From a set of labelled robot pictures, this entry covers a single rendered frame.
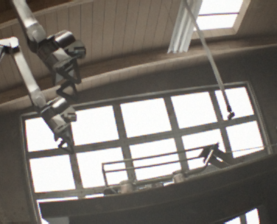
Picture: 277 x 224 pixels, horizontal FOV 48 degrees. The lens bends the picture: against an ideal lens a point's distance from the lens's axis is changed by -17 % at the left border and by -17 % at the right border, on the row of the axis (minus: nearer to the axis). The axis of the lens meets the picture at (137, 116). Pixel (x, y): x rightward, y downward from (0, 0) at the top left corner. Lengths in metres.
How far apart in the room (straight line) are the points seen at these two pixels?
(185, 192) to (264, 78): 4.67
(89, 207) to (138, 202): 0.11
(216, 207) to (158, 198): 0.22
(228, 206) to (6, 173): 3.68
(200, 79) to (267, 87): 1.20
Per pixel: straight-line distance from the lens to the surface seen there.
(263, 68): 5.53
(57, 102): 1.49
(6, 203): 4.31
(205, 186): 0.85
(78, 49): 1.08
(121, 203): 0.81
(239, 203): 1.00
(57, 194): 4.27
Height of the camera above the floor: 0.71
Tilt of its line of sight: 23 degrees up
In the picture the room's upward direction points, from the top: 13 degrees counter-clockwise
